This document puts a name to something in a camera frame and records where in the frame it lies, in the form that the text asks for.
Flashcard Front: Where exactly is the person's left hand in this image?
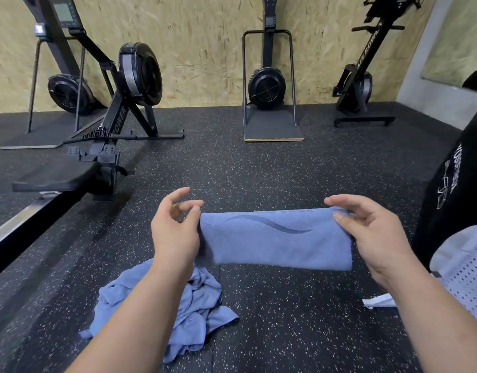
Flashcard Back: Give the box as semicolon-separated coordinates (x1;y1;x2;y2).
150;186;204;277

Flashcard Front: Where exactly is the person's right hand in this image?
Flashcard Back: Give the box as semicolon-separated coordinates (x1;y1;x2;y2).
324;193;414;288

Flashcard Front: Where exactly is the blue towel pile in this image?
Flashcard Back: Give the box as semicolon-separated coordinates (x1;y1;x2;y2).
79;257;240;364

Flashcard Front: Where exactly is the blue towel with wave print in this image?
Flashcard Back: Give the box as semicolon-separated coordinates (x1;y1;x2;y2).
195;206;355;272

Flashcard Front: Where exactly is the white perforated metal rack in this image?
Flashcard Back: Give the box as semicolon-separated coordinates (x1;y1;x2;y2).
361;221;477;331

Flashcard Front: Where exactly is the person's left forearm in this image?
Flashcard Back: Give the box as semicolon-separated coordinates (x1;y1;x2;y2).
67;256;202;373

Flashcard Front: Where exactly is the person's right forearm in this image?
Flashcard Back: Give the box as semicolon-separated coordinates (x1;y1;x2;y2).
386;252;477;373

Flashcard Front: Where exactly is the black printed punching bag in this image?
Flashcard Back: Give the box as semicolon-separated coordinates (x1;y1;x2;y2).
410;97;477;269

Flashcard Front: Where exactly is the black upright exercise machine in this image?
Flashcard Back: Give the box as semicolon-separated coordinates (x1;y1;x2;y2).
332;0;423;127

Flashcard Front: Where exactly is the black ski trainer wooden-edged platform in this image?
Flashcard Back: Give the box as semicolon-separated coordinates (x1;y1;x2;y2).
242;0;306;143

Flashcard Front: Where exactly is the black ski trainer grey platform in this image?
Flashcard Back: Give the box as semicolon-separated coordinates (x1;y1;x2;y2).
0;35;107;151

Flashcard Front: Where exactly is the black rowing machine with rail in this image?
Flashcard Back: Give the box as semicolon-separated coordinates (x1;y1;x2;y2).
0;0;187;283

